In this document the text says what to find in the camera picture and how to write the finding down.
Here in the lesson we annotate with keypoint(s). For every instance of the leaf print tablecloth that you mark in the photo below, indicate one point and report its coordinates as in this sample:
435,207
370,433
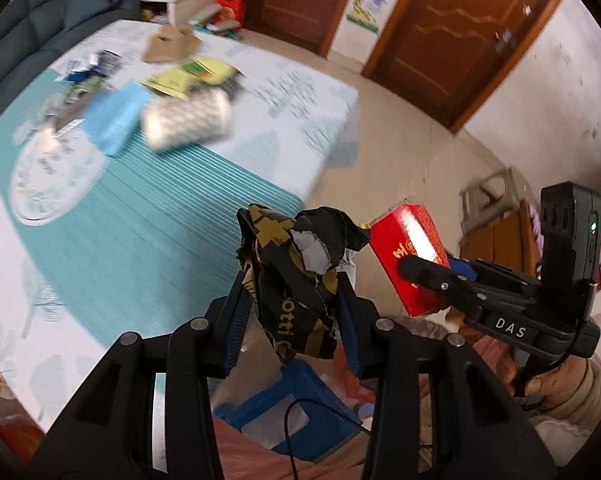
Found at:
155,210

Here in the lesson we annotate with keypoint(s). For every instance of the blue plastic stool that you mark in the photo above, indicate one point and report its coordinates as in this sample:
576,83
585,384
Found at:
260,405

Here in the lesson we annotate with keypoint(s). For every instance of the person's right hand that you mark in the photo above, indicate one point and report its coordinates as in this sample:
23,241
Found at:
555,385

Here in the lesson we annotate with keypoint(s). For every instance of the small red box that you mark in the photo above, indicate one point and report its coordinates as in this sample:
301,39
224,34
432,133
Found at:
405,232

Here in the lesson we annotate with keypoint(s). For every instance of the white cabinet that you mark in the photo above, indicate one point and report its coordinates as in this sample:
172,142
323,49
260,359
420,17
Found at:
180,5

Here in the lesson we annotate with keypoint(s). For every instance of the person's right forearm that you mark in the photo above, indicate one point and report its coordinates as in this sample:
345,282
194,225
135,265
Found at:
592,415

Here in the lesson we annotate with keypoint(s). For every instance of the red gift bag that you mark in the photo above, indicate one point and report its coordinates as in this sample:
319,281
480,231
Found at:
230,7

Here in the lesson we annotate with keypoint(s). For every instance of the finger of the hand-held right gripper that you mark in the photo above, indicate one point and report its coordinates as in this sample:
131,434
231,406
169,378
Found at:
464,266
430,274

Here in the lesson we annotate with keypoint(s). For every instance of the blue face mask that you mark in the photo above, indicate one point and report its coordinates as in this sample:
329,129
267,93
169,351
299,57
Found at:
113,117

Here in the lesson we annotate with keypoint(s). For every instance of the brown cardboard cup carrier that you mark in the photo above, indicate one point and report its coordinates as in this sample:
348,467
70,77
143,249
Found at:
168,47

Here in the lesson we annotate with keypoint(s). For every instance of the blue white milk carton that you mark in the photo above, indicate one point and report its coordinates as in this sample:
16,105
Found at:
98,62

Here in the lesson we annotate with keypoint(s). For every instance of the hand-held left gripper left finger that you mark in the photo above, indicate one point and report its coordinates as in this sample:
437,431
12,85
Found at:
233,330

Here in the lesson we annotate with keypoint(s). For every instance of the yellow green packet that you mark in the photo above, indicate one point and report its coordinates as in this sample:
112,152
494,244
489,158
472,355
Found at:
180,80

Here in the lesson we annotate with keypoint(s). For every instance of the black gold wrapper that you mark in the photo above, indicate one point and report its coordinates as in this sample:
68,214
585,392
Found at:
290,270

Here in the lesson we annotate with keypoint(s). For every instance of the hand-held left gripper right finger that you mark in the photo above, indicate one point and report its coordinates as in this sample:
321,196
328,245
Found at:
349,340

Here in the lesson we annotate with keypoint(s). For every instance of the dark blue cushion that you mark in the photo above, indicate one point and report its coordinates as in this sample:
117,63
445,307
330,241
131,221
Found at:
95,15

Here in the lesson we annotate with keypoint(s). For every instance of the silver plastic wrapper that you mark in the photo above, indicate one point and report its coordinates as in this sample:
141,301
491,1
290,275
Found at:
70,112

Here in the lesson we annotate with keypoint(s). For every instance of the wooden cabinet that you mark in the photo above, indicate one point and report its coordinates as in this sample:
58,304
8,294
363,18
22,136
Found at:
505,245

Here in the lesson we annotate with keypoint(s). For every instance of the grey plastic stool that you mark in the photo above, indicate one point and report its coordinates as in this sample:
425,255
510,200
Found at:
485,200

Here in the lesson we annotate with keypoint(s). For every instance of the white patterned plate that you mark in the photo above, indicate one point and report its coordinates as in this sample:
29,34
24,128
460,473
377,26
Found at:
55,180

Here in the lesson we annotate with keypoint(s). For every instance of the dark blue sofa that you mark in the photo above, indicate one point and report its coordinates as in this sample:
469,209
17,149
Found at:
30,10

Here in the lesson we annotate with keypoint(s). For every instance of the grey checked paper cup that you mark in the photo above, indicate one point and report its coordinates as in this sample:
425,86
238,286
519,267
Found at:
190,120

